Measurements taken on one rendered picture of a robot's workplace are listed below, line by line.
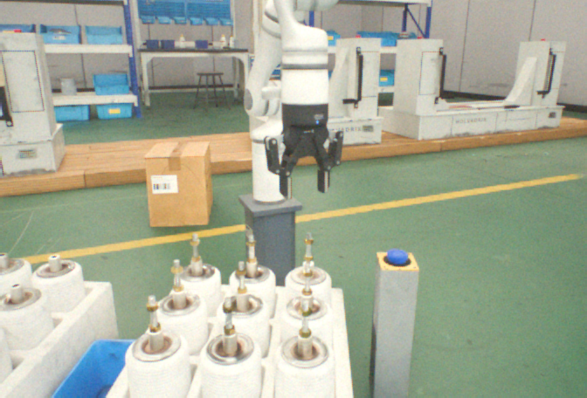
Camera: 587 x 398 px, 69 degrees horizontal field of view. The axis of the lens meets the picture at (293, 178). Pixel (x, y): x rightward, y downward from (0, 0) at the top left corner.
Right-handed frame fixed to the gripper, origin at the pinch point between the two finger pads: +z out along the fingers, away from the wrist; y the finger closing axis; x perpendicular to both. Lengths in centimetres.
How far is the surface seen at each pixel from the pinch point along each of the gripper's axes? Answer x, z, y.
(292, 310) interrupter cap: 0.6, 23.0, -2.3
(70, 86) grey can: 471, 7, -20
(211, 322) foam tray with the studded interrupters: 14.6, 30.3, -13.2
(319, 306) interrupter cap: -0.8, 23.1, 2.6
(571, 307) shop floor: -3, 49, 87
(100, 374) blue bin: 28, 44, -34
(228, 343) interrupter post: -4.5, 21.5, -16.3
